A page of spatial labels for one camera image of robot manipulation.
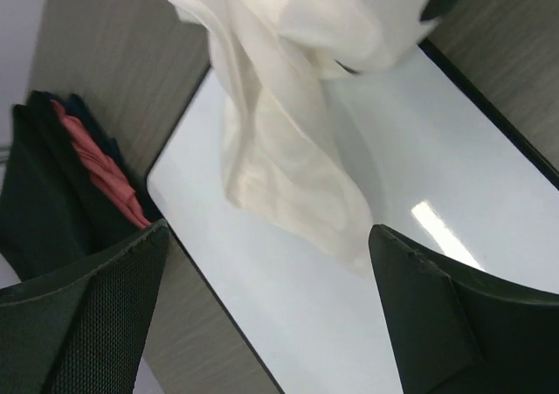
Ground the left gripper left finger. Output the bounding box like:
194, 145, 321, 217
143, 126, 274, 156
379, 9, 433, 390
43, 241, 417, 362
1, 220, 169, 393

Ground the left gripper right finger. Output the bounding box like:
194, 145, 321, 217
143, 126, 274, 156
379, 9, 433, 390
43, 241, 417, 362
369, 225, 558, 393

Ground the white t shirt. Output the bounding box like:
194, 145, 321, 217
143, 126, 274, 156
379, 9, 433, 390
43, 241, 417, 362
167, 0, 432, 276

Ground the white folding board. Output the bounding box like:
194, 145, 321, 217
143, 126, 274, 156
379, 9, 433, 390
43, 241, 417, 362
147, 41, 558, 393

